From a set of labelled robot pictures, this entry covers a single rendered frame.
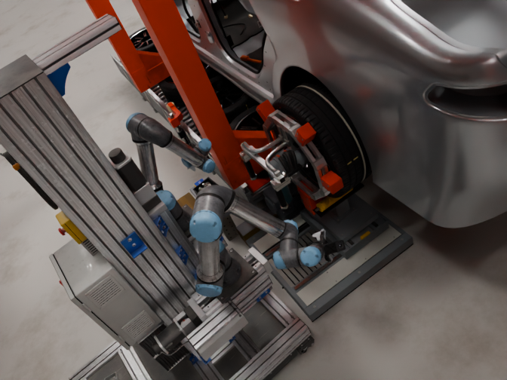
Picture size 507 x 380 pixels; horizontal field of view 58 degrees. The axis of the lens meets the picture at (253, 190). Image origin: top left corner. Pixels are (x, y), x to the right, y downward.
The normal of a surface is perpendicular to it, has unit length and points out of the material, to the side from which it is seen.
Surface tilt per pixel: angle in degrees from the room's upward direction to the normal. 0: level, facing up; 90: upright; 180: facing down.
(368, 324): 0
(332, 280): 0
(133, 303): 90
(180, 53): 90
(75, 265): 0
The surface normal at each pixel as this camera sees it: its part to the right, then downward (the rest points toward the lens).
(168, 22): 0.50, 0.49
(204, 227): -0.07, 0.63
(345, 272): -0.31, -0.67
